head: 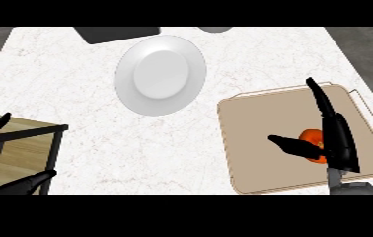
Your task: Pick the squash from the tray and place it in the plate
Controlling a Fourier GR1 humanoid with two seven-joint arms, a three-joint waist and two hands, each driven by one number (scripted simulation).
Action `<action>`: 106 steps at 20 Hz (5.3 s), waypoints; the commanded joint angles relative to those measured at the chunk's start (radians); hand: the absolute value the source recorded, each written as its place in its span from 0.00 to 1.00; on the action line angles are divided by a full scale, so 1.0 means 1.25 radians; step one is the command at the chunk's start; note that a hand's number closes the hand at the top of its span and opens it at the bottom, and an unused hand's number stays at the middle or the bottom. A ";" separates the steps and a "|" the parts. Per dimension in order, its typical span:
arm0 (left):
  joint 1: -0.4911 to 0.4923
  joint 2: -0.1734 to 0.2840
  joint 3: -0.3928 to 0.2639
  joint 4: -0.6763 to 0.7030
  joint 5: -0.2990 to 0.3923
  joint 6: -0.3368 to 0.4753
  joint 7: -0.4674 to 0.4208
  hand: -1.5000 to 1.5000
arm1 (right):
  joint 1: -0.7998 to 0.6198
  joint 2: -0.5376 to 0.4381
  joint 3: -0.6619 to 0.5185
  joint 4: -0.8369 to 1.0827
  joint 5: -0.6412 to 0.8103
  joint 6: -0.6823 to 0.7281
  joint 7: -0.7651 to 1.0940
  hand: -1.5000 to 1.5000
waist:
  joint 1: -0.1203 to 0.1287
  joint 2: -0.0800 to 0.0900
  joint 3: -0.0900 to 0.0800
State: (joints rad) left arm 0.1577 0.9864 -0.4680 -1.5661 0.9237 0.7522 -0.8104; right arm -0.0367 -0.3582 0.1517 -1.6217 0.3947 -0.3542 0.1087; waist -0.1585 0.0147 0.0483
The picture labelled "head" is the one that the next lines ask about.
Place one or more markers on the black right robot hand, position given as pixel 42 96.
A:
pixel 339 139

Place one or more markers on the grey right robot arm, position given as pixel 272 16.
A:
pixel 345 185

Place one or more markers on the beige tray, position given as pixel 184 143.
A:
pixel 271 132

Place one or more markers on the dark grey flat board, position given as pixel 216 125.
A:
pixel 113 34

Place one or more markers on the wooden shelf with black frame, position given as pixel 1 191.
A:
pixel 23 145

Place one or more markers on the white plate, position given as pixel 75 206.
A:
pixel 160 75

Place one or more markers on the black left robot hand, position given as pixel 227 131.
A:
pixel 23 183

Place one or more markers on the grey round object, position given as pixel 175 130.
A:
pixel 215 29

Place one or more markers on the orange squash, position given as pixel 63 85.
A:
pixel 309 137

